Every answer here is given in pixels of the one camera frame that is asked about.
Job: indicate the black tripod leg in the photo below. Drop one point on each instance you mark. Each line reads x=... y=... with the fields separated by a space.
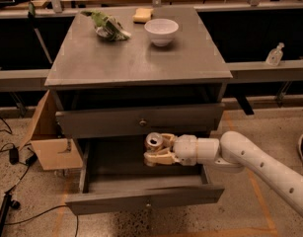
x=7 y=203

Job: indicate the grey metal rail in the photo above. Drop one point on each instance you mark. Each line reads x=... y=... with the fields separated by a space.
x=242 y=72

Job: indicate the grey wooden drawer cabinet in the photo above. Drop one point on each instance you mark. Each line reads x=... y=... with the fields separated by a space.
x=91 y=73

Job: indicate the yellow sponge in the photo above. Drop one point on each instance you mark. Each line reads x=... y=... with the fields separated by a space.
x=142 y=15

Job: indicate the orange soda can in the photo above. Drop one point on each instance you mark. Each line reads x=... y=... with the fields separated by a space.
x=153 y=141

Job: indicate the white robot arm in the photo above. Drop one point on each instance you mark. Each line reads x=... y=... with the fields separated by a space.
x=231 y=153

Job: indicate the clear sanitizer bottle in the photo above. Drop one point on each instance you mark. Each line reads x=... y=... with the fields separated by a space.
x=275 y=55

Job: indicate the cardboard box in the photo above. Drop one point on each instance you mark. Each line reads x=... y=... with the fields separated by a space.
x=54 y=151

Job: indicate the white ceramic bowl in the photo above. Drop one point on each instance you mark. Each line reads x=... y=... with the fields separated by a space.
x=161 y=31

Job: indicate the green chip bag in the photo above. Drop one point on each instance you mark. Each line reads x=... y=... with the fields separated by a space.
x=106 y=26

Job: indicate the grey open lower drawer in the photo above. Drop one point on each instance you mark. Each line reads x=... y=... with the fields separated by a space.
x=115 y=178

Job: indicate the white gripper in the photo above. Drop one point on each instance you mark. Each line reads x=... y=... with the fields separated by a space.
x=185 y=149

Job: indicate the grey upper drawer with knob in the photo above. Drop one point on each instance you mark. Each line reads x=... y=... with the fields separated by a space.
x=140 y=120

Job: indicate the black power adapter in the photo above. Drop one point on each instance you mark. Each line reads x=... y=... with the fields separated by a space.
x=13 y=156

